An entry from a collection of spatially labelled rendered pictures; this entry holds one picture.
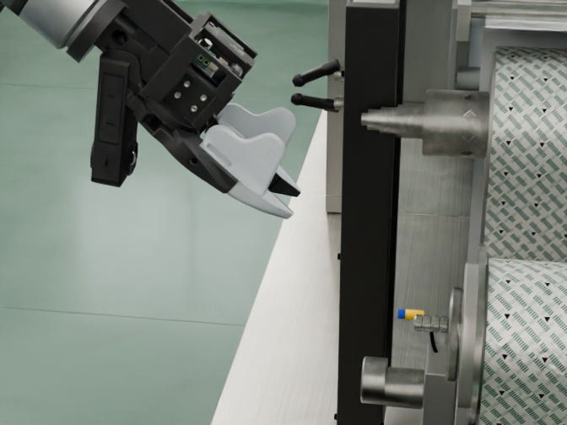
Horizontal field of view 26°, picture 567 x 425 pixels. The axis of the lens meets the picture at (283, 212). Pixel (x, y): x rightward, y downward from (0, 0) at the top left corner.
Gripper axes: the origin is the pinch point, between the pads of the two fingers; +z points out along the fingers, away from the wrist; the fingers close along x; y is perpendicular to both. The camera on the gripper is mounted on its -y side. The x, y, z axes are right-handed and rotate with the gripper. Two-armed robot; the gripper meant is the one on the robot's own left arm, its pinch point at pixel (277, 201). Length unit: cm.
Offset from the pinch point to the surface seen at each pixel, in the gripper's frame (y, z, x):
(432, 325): 0.6, 16.3, -0.6
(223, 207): -144, 38, 286
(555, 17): 21.7, 10.5, 21.7
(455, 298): 4.7, 15.1, -2.9
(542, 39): 17.4, 13.8, 33.1
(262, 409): -39, 23, 36
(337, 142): -28, 17, 94
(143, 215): -160, 19, 275
